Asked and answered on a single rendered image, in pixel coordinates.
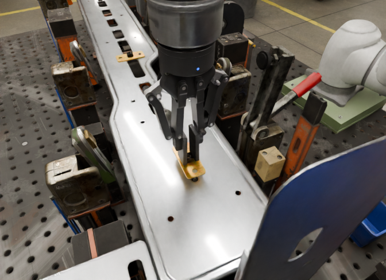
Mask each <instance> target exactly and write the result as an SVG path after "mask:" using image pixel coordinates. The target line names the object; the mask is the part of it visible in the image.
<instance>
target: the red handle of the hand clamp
mask: <svg viewBox="0 0 386 280"><path fill-rule="evenodd" d="M321 77H322V76H321V74H320V73H315V72H313V73H312V74H311V75H310V76H308V77H307V78H305V79H304V80H303V81H302V82H300V83H299V84H298V85H297V86H295V87H294V88H293V89H292V90H291V91H290V92H289V93H288V94H286V95H285V96H284V97H283V98H281V99H280V100H279V101H278V102H276V103H275V106H274V108H273V110H272V113H271V115H270V117H269V120H270V119H272V118H273V117H274V116H275V115H277V114H278V113H279V112H280V111H282V110H283V109H285V108H286V107H287V106H289V105H290V104H291V103H292V102H294V101H295V100H296V99H297V98H300V97H301V96H303V95H304V94H305V93H307V92H308V91H309V90H310V89H312V88H313V87H315V86H316V85H317V84H318V83H320V82H321V81H322V79H321ZM257 118H258V117H257ZM257 118H256V119H254V120H252V121H251V122H250V123H249V124H250V127H251V128H252V129H254V126H255V124H256V121H257ZM269 120H268V121H269Z"/></svg>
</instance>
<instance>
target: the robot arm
mask: <svg viewBox="0 0 386 280"><path fill-rule="evenodd" d="M146 1H147V6H148V16H149V23H150V32H151V34H152V36H153V37H154V39H155V40H156V41H157V48H158V55H159V66H160V72H159V74H158V76H157V82H156V83H154V85H152V86H151V87H150V86H147V85H146V86H144V87H143V88H142V91H143V93H144V95H145V97H146V99H147V101H148V102H149V103H150V104H151V105H152V106H153V109H154V111H155V114H156V118H157V120H158V123H159V125H160V128H161V130H162V132H163V134H164V136H165V138H166V140H170V139H171V138H172V141H173V146H174V148H175V150H176V151H177V154H178V156H179V158H180V160H181V162H182V164H183V166H184V165H186V164H187V137H186V135H185V133H184V131H183V123H184V107H185V106H186V99H188V98H191V110H192V122H193V124H194V125H193V124H190V125H188V131H189V146H190V152H191V153H192V155H193V156H194V160H195V161H199V144H200V143H202V142H203V136H204V135H205V134H206V133H207V132H206V131H205V128H206V127H213V125H214V123H215V119H216V116H217V112H218V108H219V104H220V101H221V97H222V93H223V89H224V88H225V86H226V85H227V83H228V81H229V79H230V78H229V76H228V75H227V74H226V73H225V72H224V71H223V70H222V69H221V68H218V69H215V67H214V65H213V64H214V57H215V41H216V40H217V39H218V38H219V37H220V35H221V33H222V21H223V6H224V0H146ZM313 72H315V73H320V74H321V76H322V77H321V79H322V81H321V82H320V83H318V84H317V85H316V86H315V87H313V88H312V89H310V90H309V91H314V92H316V93H317V94H318V95H319V96H321V97H323V98H325V99H327V100H329V101H331V102H333V103H334V104H336V105H337V106H338V107H345V105H346V103H347V102H348V101H349V100H350V99H351V98H352V97H353V96H354V95H355V94H356V93H358V92H360V91H362V90H363V89H364V87H366V88H368V89H370V90H372V91H374V92H376V93H378V94H380V95H382V96H385V97H386V42H384V41H383V40H382V39H381V32H380V30H379V28H378V27H377V26H376V25H374V24H373V23H372V22H370V21H366V20H350V21H348V22H346V23H345V24H343V25H342V26H341V27H340V28H339V29H338V30H337V31H336V32H335V33H334V34H333V35H332V37H331V39H330V40H329V41H328V43H327V45H326V48H325V50H324V53H323V55H322V58H321V62H320V64H319V69H318V71H317V70H314V69H309V68H307V69H306V71H305V73H304V74H305V75H306V76H310V75H311V74H312V73H313ZM209 83H210V84H209ZM208 84H209V89H208V92H207V97H206V102H205V105H204V108H203V102H204V90H205V88H206V87H207V86H208ZM162 89H163V90H165V91H166V92H167V93H168V94H170V96H171V99H172V107H171V126H169V124H168V121H167V117H166V115H165V111H164V108H163V105H162V104H161V102H160V100H161V97H162V94H161V91H162Z"/></svg>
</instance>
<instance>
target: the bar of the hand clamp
mask: <svg viewBox="0 0 386 280"><path fill-rule="evenodd" d="M294 60H295V55H294V54H293V53H291V52H290V51H288V50H287V49H286V48H285V47H283V46H281V45H279V46H272V47H271V48H270V51H269V52H268V51H266V50H264V51H261V52H259V54H258V55H257V58H256V63H257V66H258V67H259V69H261V70H263V72H262V74H261V77H260V81H259V83H258V86H257V89H256V92H255V95H254V98H253V101H252V104H251V106H250V109H249V112H248V116H247V118H246V121H245V124H244V129H245V130H247V129H251V127H250V124H249V123H250V122H251V121H252V120H254V119H256V118H257V117H258V118H257V121H256V124H255V126H254V129H253V132H252V134H251V138H252V139H253V134H254V132H255V130H256V129H257V128H259V127H261V126H266V125H267V123H268V120H269V117H270V115H271V113H272V110H273V108H274V106H275V103H276V101H277V98H278V96H279V93H280V91H281V89H282V86H283V84H284V81H285V79H286V77H287V74H288V72H289V70H290V67H291V64H292V62H293V61H294Z"/></svg>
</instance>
